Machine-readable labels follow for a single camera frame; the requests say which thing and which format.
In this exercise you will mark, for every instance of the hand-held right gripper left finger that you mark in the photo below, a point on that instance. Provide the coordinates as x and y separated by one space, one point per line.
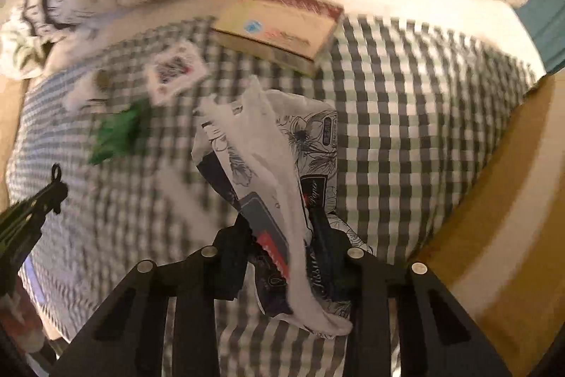
229 266

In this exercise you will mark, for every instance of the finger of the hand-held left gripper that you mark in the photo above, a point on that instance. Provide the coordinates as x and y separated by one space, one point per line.
50 193

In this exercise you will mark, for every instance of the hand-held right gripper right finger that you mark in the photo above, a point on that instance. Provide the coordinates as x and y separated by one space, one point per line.
340 271

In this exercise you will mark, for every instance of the floral tissue pack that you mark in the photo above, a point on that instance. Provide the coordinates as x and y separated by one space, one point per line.
304 138

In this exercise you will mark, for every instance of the green plastic bag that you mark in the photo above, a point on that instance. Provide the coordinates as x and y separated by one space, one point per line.
114 134

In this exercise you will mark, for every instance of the white handheld device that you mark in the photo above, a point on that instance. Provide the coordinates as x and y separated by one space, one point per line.
79 96

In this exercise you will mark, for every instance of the pale green cloth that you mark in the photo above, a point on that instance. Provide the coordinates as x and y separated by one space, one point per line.
17 50

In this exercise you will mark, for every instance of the checked blanket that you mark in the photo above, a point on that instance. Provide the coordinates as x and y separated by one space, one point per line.
397 116

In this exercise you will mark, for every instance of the white printed sachet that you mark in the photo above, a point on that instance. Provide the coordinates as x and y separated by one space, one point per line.
174 70

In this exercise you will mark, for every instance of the beige carton box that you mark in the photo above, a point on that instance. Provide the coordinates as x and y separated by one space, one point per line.
273 28

